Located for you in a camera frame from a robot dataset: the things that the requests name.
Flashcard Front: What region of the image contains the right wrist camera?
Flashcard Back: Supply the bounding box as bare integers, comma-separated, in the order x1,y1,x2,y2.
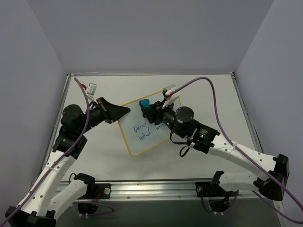
162,84,180,109

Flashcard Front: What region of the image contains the yellow framed whiteboard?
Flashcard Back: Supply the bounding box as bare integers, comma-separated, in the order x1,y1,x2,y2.
118,91,170,157

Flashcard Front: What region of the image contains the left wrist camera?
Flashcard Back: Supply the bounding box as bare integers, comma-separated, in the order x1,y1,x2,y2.
86,83,98,102

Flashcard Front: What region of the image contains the blue whiteboard eraser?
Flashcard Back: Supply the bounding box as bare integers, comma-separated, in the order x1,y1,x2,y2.
139,99,150,108

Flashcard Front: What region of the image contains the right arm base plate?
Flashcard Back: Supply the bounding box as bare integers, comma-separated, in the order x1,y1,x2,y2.
195,181,235,198

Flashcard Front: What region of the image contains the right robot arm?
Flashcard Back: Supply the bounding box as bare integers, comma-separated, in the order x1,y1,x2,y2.
139,99,289,201

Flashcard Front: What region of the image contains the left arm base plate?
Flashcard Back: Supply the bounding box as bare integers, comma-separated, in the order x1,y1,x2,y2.
88,183,111,201

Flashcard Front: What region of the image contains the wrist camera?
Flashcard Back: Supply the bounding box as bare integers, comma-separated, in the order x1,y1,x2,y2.
86,83,98,102
162,84,180,109

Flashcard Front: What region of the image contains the aluminium front rail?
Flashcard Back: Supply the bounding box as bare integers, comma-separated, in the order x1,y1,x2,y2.
56,181,282,203

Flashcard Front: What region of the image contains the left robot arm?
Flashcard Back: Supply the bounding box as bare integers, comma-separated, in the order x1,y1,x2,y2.
5,97,131,227

